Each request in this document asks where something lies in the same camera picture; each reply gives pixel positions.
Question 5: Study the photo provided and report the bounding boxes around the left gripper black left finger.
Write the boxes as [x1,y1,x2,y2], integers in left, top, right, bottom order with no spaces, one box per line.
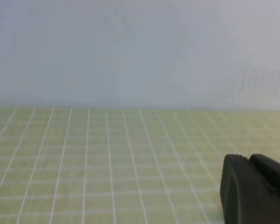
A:
[220,154,280,224]

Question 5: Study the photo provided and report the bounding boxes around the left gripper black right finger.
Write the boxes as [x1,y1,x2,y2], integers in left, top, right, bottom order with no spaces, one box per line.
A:
[249,153,280,203]

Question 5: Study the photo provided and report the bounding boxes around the green white-checked tablecloth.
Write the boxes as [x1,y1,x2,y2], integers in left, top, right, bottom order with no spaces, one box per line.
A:
[0,106,280,224]

